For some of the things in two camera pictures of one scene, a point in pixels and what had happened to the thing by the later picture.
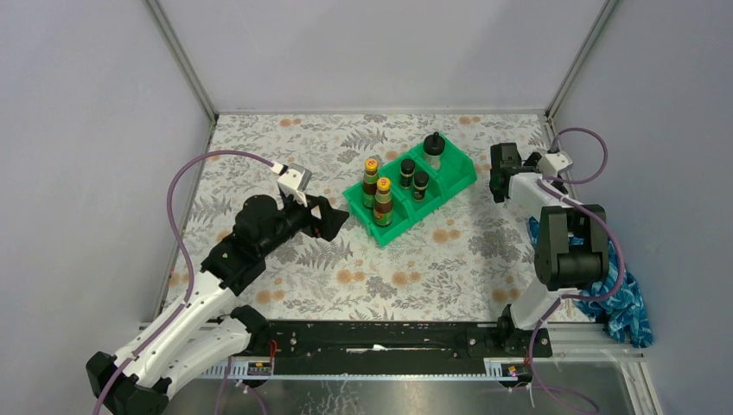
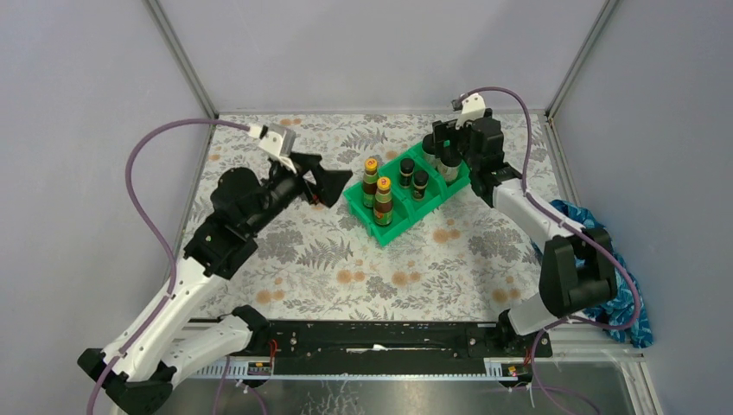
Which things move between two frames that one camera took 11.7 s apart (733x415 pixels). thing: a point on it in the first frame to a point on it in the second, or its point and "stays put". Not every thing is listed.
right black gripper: x=532 y=161 to x=439 y=129
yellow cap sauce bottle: x=370 y=179 stays put
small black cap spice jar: x=407 y=170 stays put
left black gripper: x=332 y=219 to x=329 y=183
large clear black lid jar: x=433 y=148 stays put
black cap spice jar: x=420 y=183 stays put
